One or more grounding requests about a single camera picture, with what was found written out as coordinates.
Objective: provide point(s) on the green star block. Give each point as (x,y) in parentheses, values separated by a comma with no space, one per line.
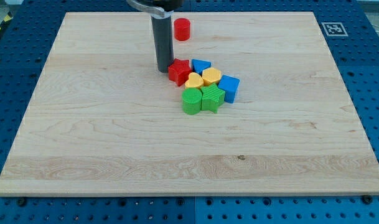
(212,98)

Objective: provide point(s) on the white fiducial marker tag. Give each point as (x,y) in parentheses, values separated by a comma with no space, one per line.
(334,29)

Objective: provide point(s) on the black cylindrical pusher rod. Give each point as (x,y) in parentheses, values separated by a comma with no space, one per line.
(162,33)

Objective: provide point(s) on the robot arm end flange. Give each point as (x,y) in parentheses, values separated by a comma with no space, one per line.
(159,9)

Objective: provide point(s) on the red cylinder block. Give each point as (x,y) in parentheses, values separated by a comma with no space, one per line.
(182,29)

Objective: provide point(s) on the yellow heart block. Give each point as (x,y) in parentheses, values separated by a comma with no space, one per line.
(194,81)

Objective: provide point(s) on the wooden board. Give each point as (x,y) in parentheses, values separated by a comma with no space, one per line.
(103,122)

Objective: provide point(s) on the blue cube block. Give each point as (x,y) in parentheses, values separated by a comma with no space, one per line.
(230,86)

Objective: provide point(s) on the red star block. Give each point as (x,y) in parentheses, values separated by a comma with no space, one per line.
(179,71)

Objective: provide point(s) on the yellow black hazard tape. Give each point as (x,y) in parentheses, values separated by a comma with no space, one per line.
(5,23)

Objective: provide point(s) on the yellow hexagon block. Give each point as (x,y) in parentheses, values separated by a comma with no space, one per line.
(211,75)

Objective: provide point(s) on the blue triangle block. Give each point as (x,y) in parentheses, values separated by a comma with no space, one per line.
(198,66)

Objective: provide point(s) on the green cylinder block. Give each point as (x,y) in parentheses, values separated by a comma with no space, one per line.
(191,101)

